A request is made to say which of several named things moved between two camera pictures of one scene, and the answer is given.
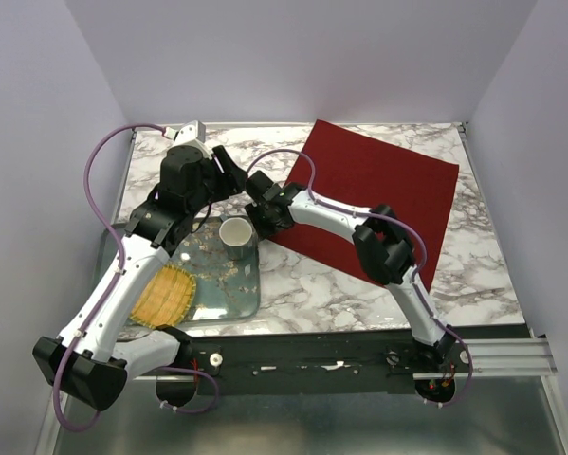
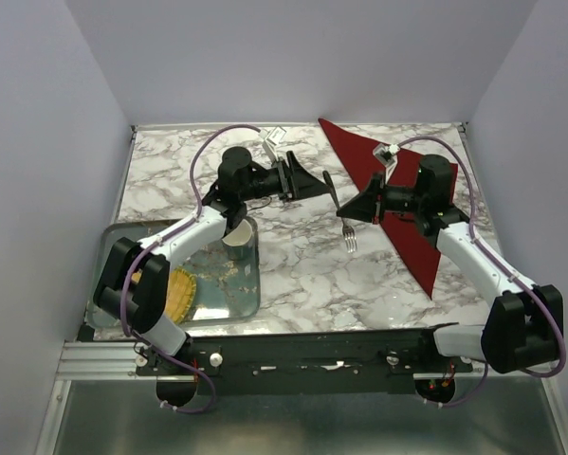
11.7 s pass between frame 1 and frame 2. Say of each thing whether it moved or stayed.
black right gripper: moved
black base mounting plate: stayed
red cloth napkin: moved
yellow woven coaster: stayed
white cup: stayed
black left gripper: moved
